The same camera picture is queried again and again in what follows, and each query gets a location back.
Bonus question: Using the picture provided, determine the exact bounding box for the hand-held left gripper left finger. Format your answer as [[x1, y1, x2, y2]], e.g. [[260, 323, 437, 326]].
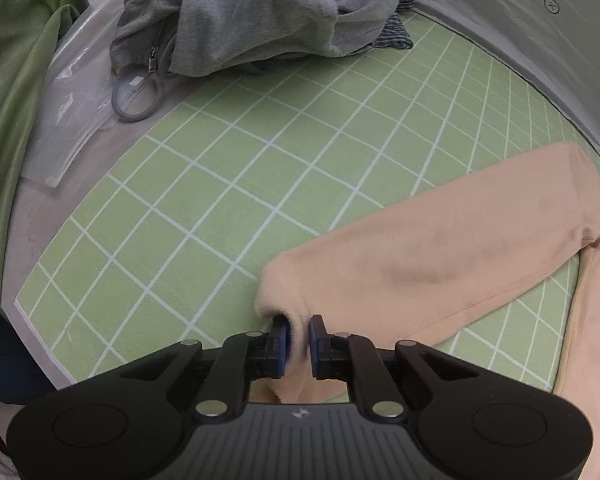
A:
[[114, 314, 293, 421]]

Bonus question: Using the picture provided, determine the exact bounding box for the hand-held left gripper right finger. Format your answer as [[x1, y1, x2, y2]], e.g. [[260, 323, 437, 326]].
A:
[[308, 314, 486, 421]]

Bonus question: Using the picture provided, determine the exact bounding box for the peach long-sleeve shirt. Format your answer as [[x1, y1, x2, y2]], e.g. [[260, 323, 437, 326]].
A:
[[254, 141, 600, 410]]

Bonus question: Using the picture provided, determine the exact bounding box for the green grid cutting mat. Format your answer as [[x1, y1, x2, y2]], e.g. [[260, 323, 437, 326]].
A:
[[14, 12, 600, 395]]

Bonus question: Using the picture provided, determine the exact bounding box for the clear plastic bag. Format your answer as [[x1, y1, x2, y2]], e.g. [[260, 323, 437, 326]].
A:
[[21, 4, 181, 189]]

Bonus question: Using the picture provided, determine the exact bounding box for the blue plaid cloth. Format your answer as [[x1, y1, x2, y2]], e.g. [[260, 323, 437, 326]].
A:
[[367, 0, 424, 51]]

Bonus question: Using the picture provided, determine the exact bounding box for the grey zip hoodie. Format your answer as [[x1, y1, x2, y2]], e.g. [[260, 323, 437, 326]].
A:
[[110, 0, 402, 123]]

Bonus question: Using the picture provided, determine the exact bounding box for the green fabric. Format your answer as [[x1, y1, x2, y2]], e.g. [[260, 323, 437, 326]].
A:
[[0, 0, 87, 306]]

